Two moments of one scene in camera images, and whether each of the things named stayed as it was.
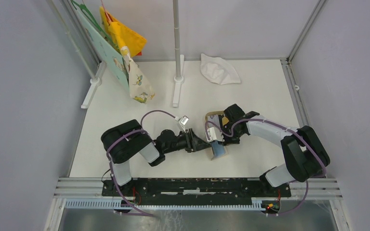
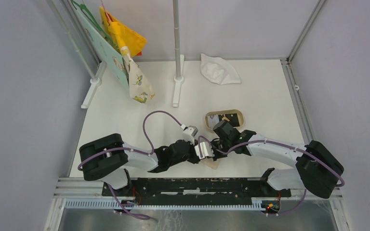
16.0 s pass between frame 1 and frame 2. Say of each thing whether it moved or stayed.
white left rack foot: stayed
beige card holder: moved
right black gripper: moved
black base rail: stayed
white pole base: stayed
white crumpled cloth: stayed
